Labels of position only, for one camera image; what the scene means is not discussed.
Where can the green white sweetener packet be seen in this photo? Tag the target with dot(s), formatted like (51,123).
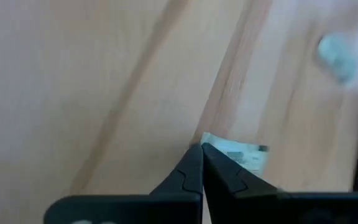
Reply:
(337,56)
(244,154)

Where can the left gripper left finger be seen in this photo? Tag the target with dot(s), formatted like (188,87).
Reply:
(188,180)

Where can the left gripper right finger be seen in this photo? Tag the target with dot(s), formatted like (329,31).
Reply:
(222,177)

